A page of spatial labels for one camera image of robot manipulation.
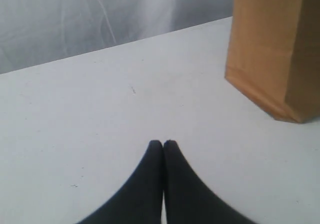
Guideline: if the brown paper shopping bag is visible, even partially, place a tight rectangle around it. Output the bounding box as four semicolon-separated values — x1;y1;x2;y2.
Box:
225;0;320;123

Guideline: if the white backdrop curtain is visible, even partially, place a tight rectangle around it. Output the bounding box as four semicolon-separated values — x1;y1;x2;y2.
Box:
0;0;233;73

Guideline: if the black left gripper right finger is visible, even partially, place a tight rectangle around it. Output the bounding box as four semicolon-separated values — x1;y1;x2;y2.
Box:
163;140;254;224

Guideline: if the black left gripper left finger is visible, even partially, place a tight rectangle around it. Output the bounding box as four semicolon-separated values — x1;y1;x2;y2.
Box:
80;140;164;224

